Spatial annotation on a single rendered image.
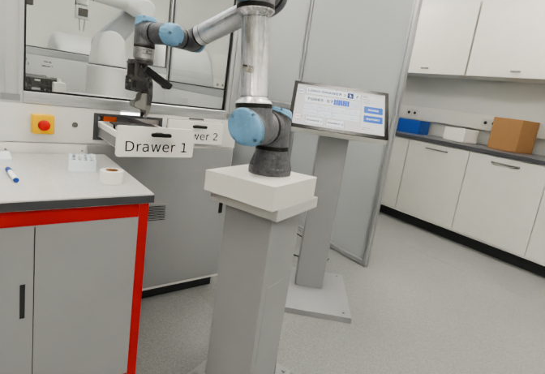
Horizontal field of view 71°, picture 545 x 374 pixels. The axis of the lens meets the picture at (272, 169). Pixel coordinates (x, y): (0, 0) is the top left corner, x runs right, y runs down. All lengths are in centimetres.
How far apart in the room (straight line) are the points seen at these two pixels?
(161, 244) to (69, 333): 78
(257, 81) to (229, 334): 91
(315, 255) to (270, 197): 114
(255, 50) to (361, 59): 180
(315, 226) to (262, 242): 92
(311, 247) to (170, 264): 78
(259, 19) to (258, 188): 50
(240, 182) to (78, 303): 59
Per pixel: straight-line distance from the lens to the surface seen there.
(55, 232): 120
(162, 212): 194
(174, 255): 206
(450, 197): 390
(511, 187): 368
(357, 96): 214
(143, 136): 145
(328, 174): 211
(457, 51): 440
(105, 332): 139
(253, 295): 138
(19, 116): 171
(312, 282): 232
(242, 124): 115
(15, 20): 170
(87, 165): 144
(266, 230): 127
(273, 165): 128
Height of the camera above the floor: 111
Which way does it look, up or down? 11 degrees down
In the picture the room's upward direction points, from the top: 8 degrees clockwise
